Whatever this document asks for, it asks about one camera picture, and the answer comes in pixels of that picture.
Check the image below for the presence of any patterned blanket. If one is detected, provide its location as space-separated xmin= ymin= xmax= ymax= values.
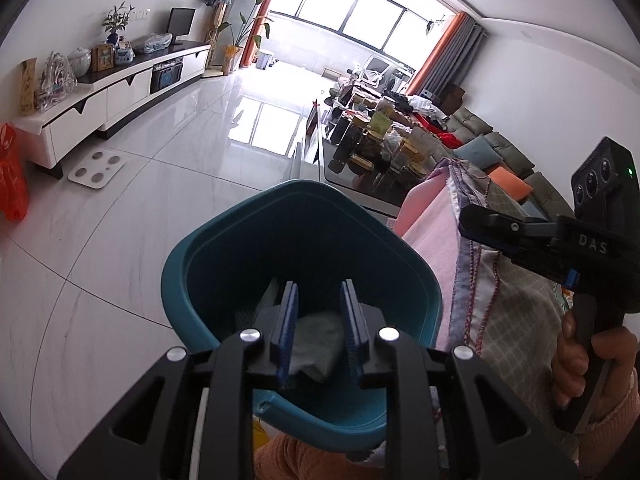
xmin=392 ymin=157 xmax=601 ymax=480

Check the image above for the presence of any orange cushion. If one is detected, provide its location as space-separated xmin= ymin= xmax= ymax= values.
xmin=487 ymin=166 xmax=535 ymax=203

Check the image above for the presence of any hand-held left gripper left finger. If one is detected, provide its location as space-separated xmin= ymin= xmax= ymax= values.
xmin=57 ymin=280 xmax=301 ymax=480

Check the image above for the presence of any tall wooden box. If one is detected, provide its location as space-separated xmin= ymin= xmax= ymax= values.
xmin=20 ymin=57 xmax=40 ymax=116

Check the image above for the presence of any cluster of jars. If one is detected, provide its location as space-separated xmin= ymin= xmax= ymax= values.
xmin=327 ymin=85 xmax=441 ymax=186

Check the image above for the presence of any person's right hand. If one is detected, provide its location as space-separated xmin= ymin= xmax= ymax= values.
xmin=551 ymin=310 xmax=640 ymax=411

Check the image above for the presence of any white body scale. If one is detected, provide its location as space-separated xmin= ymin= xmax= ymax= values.
xmin=67 ymin=150 xmax=127 ymax=190

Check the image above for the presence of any white office chair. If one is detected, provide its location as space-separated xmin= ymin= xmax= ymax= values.
xmin=360 ymin=55 xmax=391 ymax=86

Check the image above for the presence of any tall potted plant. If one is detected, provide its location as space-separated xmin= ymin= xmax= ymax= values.
xmin=219 ymin=0 xmax=275 ymax=76

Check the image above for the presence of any wooden picture frame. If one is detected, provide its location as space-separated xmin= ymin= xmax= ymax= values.
xmin=91 ymin=42 xmax=117 ymax=72

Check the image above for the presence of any white TV cabinet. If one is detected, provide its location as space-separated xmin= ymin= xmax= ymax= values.
xmin=12 ymin=42 xmax=213 ymax=171

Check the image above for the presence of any blue cushion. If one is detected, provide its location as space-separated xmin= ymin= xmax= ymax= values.
xmin=452 ymin=138 xmax=502 ymax=168

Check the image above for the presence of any red cloth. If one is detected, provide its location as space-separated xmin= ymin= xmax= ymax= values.
xmin=425 ymin=115 xmax=461 ymax=148

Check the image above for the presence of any blue plastic-wrapped bundle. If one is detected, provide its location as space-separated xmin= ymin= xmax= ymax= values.
xmin=132 ymin=32 xmax=173 ymax=55

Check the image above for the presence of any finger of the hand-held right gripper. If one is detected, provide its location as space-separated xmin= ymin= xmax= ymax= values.
xmin=459 ymin=204 xmax=557 ymax=260

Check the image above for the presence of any person's right forearm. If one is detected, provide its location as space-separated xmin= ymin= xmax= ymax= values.
xmin=575 ymin=362 xmax=640 ymax=466

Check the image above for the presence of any grey crumpled tissue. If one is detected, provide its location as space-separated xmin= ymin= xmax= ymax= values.
xmin=289 ymin=310 xmax=347 ymax=382

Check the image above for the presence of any green sofa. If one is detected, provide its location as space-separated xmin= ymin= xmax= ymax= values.
xmin=440 ymin=105 xmax=576 ymax=226

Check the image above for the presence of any pile of clothes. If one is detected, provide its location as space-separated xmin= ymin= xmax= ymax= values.
xmin=385 ymin=87 xmax=446 ymax=121

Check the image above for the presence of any glass coffee table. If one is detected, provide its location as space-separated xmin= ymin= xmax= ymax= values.
xmin=320 ymin=85 xmax=451 ymax=221

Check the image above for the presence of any small bonsai plant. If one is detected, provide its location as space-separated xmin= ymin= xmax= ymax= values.
xmin=101 ymin=2 xmax=135 ymax=46

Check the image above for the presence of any teal trash bin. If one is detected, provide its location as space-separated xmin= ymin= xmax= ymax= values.
xmin=161 ymin=180 xmax=443 ymax=453

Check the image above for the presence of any orange and grey curtain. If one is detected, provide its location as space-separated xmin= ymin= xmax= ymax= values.
xmin=411 ymin=10 xmax=487 ymax=98

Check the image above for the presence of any person's left forearm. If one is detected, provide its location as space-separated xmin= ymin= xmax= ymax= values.
xmin=252 ymin=434 xmax=388 ymax=480

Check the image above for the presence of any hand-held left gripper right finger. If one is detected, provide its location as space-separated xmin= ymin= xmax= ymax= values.
xmin=340 ymin=280 xmax=581 ymax=480

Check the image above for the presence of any white ceramic jar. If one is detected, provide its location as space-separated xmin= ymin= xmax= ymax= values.
xmin=67 ymin=47 xmax=93 ymax=78

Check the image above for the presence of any black monitor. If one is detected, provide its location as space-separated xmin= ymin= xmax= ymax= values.
xmin=166 ymin=7 xmax=197 ymax=46

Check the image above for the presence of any orange plastic bag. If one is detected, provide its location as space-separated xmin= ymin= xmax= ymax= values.
xmin=0 ymin=122 xmax=30 ymax=222

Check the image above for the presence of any clear plastic bag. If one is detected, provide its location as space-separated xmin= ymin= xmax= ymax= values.
xmin=37 ymin=52 xmax=78 ymax=111

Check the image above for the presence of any large window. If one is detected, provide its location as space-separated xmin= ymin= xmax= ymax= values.
xmin=267 ymin=0 xmax=458 ymax=73

